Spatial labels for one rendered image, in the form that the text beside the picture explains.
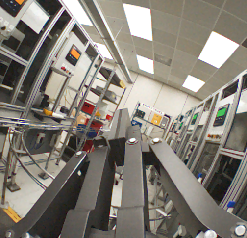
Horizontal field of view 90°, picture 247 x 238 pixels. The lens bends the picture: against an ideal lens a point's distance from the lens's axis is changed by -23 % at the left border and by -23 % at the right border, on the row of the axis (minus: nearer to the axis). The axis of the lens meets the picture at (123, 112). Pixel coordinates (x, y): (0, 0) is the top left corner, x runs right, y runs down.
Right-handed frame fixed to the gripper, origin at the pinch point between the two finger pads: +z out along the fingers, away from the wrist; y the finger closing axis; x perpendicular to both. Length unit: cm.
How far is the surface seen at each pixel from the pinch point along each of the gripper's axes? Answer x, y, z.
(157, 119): -227, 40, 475
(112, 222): -61, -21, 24
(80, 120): -168, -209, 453
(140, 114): -204, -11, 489
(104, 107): -99, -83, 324
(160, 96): -197, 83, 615
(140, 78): -114, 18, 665
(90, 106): -72, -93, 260
